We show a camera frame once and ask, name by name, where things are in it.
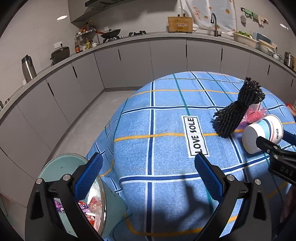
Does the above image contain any white bowl stack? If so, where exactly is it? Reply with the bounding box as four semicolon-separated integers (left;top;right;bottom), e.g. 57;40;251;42
259;40;276;56

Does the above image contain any black wok pan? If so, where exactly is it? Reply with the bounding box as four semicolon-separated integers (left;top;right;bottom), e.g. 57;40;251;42
96;29;121;40

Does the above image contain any gas stove burner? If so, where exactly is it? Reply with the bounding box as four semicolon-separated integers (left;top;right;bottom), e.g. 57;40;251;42
128;30;147;37

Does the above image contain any black string bundle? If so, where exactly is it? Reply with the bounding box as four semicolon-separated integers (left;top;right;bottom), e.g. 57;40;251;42
212;77;266;139

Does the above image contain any teal round trash bin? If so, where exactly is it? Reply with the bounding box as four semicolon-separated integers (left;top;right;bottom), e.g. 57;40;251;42
25;152;127;240

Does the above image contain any white red-lid bucket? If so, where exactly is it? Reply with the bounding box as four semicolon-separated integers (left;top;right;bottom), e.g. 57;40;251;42
286;103;296;117

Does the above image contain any pink plastic bag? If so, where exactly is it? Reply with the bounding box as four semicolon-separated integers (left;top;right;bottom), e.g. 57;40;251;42
238;102;268;129

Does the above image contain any patterned window curtain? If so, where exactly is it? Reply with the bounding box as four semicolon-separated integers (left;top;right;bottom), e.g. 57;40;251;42
180;0;237;33

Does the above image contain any wooden knife block box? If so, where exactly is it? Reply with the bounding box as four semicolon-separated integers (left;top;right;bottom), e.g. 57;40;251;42
168;16;193;33

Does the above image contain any purple snack wrapper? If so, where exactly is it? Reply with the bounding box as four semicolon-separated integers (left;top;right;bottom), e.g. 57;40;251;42
55;200;65;213

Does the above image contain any white striped paper cup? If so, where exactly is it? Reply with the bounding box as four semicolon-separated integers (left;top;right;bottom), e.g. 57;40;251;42
242;114;283;154

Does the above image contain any wall hung cloths rack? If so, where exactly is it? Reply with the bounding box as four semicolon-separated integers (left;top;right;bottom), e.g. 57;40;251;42
240;7;269;27

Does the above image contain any person's hand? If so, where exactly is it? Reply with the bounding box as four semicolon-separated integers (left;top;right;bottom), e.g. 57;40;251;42
280;185;296;223

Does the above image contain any black kitchen faucet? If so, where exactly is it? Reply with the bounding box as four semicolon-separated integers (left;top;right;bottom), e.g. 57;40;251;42
210;13;222;37

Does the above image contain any steel thermos kettle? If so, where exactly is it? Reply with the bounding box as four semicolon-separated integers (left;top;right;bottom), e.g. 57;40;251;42
21;55;37;83

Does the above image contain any white basin with vegetables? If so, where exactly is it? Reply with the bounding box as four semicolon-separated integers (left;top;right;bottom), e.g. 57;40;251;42
233;33;259;48

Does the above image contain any grey kitchen cabinets counter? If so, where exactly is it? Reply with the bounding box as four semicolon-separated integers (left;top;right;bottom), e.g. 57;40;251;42
1;33;295;206

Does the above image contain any spice rack with bottles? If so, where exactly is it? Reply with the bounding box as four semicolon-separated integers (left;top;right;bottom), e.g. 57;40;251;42
75;20;98;53

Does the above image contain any clear plastic bag with paper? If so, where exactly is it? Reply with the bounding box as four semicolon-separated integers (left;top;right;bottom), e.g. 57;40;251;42
87;181;103;232

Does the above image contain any blue plaid tablecloth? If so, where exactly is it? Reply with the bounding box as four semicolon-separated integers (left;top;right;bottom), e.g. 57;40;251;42
86;71;290;240

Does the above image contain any range hood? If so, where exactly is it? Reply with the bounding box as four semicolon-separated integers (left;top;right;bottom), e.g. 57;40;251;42
85;0;124;9

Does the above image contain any steel pot right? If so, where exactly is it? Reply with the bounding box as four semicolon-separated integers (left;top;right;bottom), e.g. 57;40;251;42
284;52;295;70

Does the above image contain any black rice cooker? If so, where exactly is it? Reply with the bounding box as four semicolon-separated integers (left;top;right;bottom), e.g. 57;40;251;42
50;46;70;65

